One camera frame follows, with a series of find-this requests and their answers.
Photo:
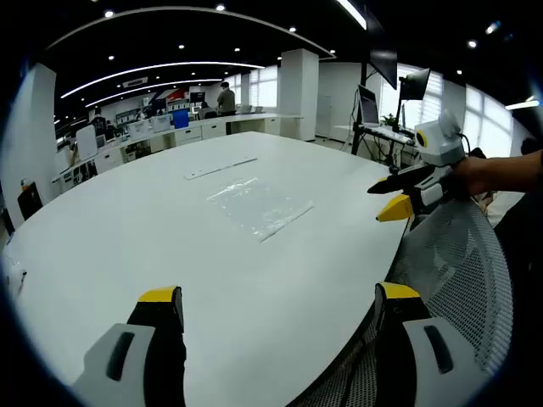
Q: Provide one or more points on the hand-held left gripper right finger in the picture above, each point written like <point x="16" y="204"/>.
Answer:
<point x="424" y="364"/>

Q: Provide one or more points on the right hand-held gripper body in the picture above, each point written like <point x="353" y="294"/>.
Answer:
<point x="443" y="142"/>

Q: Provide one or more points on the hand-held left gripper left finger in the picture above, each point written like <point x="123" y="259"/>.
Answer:
<point x="127" y="360"/>

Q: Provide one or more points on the clear plastic resealable bag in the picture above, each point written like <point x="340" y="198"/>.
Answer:
<point x="259" y="205"/>

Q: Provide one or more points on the open laptop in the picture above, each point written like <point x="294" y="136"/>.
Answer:
<point x="369" y="108"/>

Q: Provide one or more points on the person's right hand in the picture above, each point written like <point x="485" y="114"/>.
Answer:
<point x="468" y="178"/>

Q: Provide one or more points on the small black monitor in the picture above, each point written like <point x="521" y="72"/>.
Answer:
<point x="415" y="85"/>

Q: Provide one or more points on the black monitor stand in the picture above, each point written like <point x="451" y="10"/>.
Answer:
<point x="360" y="131"/>

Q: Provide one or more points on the grey mesh office chair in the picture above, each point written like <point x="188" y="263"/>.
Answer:
<point x="462" y="271"/>

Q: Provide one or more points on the large black monitor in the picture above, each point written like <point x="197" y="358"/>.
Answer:
<point x="384" y="68"/>

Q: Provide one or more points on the person's dark clothing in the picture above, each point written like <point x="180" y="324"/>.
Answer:
<point x="524" y="241"/>

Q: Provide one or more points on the flat white plastic strip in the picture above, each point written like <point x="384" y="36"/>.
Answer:
<point x="220" y="168"/>

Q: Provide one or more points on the black chair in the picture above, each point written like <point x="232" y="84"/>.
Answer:
<point x="29" y="201"/>

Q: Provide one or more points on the long white counter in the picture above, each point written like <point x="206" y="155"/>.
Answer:
<point x="191" y="133"/>

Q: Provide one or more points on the white rounded panel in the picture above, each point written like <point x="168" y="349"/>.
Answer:
<point x="86" y="143"/>

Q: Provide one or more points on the blue box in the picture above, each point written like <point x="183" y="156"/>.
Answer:
<point x="180" y="119"/>

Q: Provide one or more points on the ceiling air vent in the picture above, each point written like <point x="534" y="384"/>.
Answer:
<point x="136" y="81"/>

